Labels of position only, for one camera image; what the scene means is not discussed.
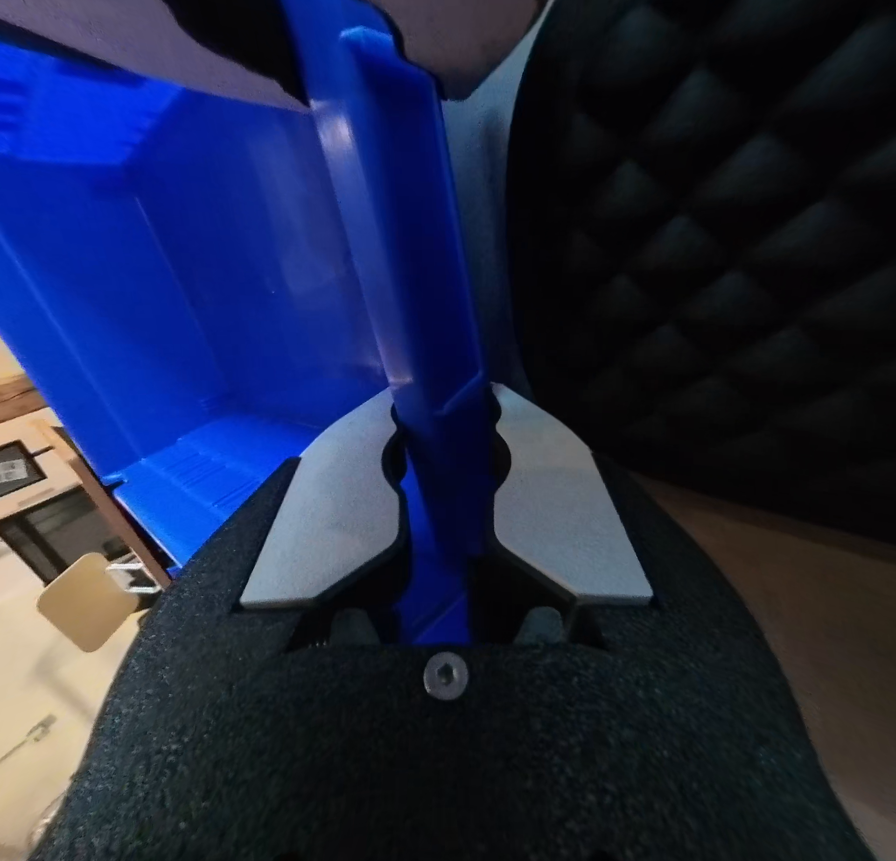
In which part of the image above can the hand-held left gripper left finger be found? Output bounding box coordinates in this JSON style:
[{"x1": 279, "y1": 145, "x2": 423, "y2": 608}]
[{"x1": 240, "y1": 388, "x2": 410, "y2": 610}]

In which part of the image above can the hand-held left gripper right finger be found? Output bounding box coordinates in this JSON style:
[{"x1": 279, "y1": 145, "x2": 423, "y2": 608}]
[{"x1": 490, "y1": 382, "x2": 655, "y2": 608}]

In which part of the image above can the blue plastic bin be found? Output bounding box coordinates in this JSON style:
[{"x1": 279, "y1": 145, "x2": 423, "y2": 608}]
[{"x1": 0, "y1": 0, "x2": 512, "y2": 646}]

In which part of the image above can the white document stand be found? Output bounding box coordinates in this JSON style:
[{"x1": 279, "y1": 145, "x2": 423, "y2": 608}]
[{"x1": 36, "y1": 551, "x2": 156, "y2": 653}]

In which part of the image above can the black quilted wrist rest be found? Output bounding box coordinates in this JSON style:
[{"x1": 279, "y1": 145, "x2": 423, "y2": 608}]
[{"x1": 507, "y1": 0, "x2": 896, "y2": 548}]

